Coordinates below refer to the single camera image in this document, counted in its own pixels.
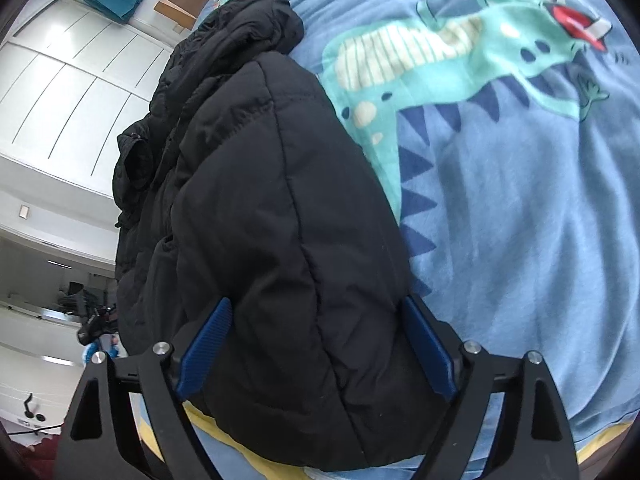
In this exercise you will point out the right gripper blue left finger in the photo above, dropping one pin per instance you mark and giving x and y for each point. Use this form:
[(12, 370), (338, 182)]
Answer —
[(99, 439)]

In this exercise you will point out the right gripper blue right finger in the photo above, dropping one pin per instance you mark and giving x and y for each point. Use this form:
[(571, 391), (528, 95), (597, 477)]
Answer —
[(532, 439)]

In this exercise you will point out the black puffer jacket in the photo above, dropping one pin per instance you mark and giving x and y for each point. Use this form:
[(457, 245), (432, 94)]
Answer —
[(242, 184)]

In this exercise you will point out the blue dinosaur print duvet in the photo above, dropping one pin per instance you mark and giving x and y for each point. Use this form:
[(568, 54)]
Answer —
[(519, 186)]

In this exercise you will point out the white sliding wardrobe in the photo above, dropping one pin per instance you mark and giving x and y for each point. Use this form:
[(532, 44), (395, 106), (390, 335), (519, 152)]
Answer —
[(71, 82)]

